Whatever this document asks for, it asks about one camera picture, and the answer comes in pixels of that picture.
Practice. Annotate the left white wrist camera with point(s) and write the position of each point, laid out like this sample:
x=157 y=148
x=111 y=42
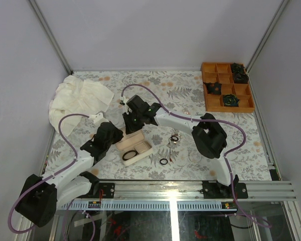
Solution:
x=98 y=118

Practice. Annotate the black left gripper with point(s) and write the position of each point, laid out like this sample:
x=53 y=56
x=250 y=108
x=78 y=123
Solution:
x=119 y=134

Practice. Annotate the beige jewelry box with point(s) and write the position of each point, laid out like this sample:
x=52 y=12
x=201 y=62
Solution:
x=135 y=141

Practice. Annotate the black bangle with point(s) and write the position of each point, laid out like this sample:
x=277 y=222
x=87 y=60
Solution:
x=129 y=154

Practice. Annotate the white crumpled cloth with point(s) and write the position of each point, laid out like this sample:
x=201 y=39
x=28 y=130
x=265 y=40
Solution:
x=77 y=96

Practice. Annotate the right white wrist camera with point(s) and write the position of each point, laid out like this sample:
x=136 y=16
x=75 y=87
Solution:
x=123 y=100

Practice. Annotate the black fabric flower top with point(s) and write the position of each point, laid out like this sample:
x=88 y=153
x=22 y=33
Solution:
x=236 y=67

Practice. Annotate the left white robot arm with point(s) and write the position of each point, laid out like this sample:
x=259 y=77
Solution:
x=41 y=196

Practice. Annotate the black fabric flower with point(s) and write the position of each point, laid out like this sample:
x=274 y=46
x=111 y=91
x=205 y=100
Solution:
x=236 y=67
x=240 y=78

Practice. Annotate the orange wooden divided tray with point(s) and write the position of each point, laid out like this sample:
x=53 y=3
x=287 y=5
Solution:
x=221 y=73

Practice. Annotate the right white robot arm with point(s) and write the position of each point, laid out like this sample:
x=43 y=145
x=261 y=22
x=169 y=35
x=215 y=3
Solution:
x=208 y=135

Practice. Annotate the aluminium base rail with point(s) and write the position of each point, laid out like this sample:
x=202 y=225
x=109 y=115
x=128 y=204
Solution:
x=185 y=195

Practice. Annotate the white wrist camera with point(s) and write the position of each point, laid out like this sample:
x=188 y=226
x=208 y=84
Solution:
x=98 y=118
x=123 y=100

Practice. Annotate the black flower orange dots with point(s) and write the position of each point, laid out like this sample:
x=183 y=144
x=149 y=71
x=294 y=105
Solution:
x=213 y=88

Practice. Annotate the black flower green swirls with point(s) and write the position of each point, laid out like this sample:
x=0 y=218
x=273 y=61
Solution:
x=230 y=100

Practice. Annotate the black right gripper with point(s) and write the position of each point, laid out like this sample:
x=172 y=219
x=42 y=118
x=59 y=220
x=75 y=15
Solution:
x=130 y=127

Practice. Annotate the floral patterned tablecloth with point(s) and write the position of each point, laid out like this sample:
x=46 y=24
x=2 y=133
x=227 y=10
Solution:
x=155 y=126

